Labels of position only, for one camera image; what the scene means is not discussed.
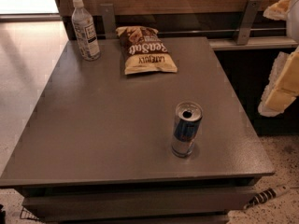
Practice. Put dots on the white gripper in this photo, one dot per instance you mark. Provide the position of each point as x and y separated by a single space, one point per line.
293 22

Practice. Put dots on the right metal bracket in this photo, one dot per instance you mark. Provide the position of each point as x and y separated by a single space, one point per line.
242 33

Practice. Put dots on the grey drawer cabinet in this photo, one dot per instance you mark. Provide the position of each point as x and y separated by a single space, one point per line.
98 144

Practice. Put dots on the brown chip bag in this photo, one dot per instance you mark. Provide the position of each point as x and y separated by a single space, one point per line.
143 51

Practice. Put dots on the clear plastic water bottle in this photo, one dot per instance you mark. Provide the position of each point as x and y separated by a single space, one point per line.
85 32

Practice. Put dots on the silver blue redbull can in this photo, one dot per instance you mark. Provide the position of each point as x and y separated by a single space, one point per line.
188 117

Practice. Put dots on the left metal bracket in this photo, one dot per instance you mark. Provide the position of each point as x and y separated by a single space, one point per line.
108 18

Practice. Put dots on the metal bracket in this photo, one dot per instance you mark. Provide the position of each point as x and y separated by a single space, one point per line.
242 33
108 18

